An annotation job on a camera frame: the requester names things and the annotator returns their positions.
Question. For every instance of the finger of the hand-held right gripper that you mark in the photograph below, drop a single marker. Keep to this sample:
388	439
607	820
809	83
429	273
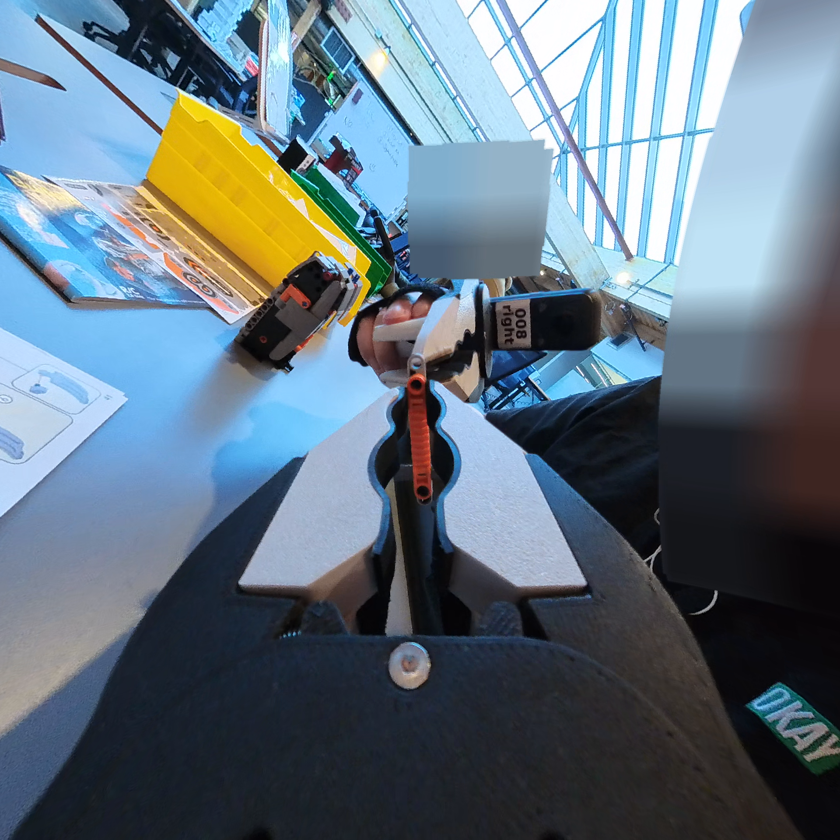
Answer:
463	380
453	321

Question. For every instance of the person's right hand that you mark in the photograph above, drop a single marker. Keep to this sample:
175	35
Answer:
390	312

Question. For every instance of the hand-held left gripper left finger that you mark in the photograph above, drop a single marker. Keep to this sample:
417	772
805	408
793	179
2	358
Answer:
315	518

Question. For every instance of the sticker sheet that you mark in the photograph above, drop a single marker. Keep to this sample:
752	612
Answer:
170	249

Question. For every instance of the green plastic bin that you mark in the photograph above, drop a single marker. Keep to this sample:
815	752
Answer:
341	216

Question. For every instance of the black toy pin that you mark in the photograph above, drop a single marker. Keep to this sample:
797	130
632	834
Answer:
423	491

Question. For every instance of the orange toy beam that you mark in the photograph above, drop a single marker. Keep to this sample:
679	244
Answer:
418	433

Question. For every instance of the toy car model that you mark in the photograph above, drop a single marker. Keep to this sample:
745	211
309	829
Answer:
302	308

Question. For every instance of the large tilted board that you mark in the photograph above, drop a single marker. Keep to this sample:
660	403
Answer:
275	59

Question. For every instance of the green clothing label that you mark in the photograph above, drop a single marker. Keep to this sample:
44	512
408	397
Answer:
797	728

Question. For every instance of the blue manual booklet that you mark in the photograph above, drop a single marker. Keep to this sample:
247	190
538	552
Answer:
72	243

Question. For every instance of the open instruction booklet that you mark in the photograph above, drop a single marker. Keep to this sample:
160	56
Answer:
39	420

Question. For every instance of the yellow plastic bin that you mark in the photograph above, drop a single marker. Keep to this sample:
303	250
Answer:
249	197

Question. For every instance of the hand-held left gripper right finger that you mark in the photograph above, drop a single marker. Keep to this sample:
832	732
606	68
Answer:
512	518

